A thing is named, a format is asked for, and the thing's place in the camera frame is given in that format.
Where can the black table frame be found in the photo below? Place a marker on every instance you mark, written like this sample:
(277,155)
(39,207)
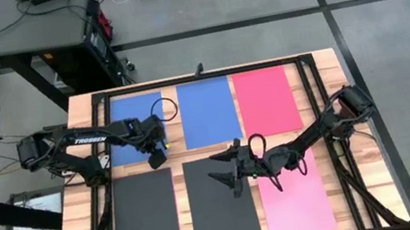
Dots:
(247,68)

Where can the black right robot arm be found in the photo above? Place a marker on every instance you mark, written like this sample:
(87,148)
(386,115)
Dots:
(318,131)

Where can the black caster wheel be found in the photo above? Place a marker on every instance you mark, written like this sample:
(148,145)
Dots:
(130,65)

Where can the black computer tower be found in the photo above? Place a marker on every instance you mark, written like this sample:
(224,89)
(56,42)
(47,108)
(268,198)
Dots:
(78,69)

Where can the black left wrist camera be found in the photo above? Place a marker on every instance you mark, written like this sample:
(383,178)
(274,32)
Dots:
(156,124)

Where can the small black frame mount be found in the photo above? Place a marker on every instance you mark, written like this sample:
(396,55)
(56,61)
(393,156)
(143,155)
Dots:
(199,70)

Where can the standing desk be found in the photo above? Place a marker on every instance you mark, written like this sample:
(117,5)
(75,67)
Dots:
(25,32)

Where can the red paper sheet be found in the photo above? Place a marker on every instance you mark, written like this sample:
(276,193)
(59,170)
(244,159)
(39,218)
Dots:
(266,100)

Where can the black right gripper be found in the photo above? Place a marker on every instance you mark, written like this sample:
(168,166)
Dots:
(242,167)

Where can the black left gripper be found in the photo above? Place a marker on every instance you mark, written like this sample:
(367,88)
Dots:
(153,143)

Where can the red box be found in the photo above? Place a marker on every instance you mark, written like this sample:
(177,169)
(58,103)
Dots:
(105,22)

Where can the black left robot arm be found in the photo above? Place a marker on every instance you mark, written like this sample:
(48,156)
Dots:
(87,140)

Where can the pink paper sheet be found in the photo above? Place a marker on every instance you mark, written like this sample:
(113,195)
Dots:
(302,208)

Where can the blue paper sheet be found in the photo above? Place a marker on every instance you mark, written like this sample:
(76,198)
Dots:
(124,110)
(208,110)

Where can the black paper sheet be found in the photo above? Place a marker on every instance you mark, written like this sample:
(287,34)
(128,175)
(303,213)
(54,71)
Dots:
(145,218)
(218,214)

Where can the black desk foot beam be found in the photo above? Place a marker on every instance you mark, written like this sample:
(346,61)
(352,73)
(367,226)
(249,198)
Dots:
(19,214)

